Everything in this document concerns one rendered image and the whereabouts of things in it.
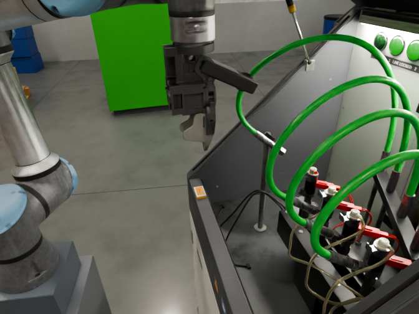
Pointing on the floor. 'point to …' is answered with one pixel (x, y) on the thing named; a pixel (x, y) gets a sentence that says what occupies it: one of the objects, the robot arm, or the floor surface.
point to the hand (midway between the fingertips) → (208, 143)
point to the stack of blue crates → (25, 52)
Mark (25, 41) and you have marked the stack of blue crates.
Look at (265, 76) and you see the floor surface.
